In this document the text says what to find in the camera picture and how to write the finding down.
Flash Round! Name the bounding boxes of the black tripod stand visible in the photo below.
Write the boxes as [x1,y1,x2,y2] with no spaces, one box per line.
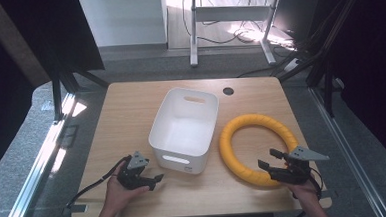
[46,56,113,125]

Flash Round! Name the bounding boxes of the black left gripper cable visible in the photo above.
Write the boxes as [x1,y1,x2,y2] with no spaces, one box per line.
[62,155,135,209]

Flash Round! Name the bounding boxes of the person's right hand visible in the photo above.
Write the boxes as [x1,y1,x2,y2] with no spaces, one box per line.
[284,177,321,206]

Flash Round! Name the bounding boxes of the black floor cables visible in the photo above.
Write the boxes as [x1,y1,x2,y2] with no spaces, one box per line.
[179,0,302,82]

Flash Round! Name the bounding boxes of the person's left hand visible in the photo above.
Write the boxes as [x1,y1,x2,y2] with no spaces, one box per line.
[103,160,152,217]

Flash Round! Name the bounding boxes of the yellow foam ring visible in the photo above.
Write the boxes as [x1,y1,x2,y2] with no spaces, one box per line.
[216,111,302,191]

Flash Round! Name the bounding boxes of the white plastic basket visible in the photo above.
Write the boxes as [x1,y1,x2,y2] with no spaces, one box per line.
[145,84,223,178]

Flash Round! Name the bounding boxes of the black curtain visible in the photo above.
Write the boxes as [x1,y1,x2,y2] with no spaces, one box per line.
[0,0,111,182]
[308,0,386,180]

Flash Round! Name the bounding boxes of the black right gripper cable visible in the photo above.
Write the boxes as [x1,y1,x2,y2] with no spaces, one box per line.
[277,167,327,217]

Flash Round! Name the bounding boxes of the white metal desk frame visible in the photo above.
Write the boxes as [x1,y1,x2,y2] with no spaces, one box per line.
[186,0,287,71]

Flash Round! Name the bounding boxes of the black metal stands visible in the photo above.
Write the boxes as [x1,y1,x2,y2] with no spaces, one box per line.
[273,0,366,121]

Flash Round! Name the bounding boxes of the aluminium frame rail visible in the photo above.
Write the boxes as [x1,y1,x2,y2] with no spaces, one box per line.
[308,81,386,217]
[0,92,85,217]

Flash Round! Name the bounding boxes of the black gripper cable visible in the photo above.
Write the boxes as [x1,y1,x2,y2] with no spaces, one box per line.
[62,155,135,209]
[277,167,327,217]

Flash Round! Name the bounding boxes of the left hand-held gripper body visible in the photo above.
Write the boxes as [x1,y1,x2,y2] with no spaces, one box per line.
[115,150,158,193]

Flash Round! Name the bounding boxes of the white power strip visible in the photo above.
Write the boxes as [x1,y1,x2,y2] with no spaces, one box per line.
[281,57,303,74]

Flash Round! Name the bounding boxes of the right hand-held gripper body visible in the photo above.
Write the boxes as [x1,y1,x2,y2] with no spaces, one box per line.
[267,143,332,187]

